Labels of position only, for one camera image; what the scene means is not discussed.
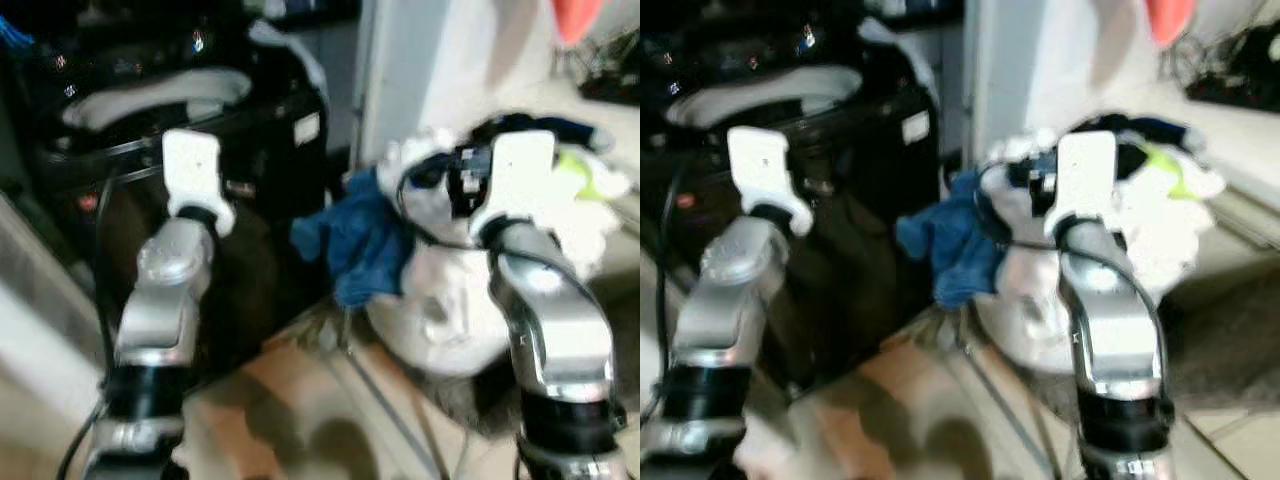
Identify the black top-load washing machine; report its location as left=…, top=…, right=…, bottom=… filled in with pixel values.
left=18, top=15, right=333, bottom=386
left=655, top=15, right=949, bottom=393

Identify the lime green garment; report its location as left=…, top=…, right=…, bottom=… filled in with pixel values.
left=553, top=148, right=603, bottom=203
left=1138, top=143, right=1198, bottom=203

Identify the blue cloth garment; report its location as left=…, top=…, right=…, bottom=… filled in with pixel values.
left=289, top=168, right=417, bottom=309
left=894, top=168, right=1013, bottom=309

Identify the dark navy garment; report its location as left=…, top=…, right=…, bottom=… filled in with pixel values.
left=468, top=113, right=613, bottom=153
left=1070, top=113, right=1206, bottom=153

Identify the white plastic laundry basket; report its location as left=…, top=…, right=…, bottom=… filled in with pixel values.
left=974, top=238, right=1083, bottom=373
left=364, top=238, right=523, bottom=378

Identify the white fluffy garment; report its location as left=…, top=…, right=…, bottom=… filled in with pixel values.
left=984, top=124, right=1229, bottom=293
left=378, top=126, right=631, bottom=281

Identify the black clutter on counter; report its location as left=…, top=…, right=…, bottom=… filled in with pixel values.
left=1183, top=18, right=1280, bottom=113
left=570, top=28, right=641, bottom=107

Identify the orange-red hanging object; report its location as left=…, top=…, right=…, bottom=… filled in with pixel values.
left=1144, top=0, right=1198, bottom=47
left=549, top=0, right=605, bottom=47

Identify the white garment in washer drum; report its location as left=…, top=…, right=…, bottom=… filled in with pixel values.
left=664, top=64, right=863, bottom=129
left=60, top=68, right=253, bottom=133

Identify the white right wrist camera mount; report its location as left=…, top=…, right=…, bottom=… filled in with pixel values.
left=1043, top=129, right=1119, bottom=244
left=469, top=129, right=559, bottom=244

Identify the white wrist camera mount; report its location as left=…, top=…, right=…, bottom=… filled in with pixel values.
left=161, top=129, right=237, bottom=238
left=469, top=129, right=559, bottom=244
left=1043, top=129, right=1119, bottom=244
left=726, top=126, right=814, bottom=238

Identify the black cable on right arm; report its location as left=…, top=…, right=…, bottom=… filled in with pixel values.
left=974, top=160, right=1171, bottom=401
left=396, top=160, right=593, bottom=306

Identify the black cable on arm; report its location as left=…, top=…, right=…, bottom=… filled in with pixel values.
left=396, top=160, right=593, bottom=306
left=974, top=160, right=1171, bottom=401
left=58, top=175, right=119, bottom=480
left=640, top=165, right=691, bottom=426

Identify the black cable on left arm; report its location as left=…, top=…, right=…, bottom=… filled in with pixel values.
left=640, top=165, right=691, bottom=426
left=58, top=175, right=119, bottom=480

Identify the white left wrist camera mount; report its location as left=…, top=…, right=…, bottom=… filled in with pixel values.
left=161, top=129, right=237, bottom=238
left=726, top=126, right=814, bottom=238

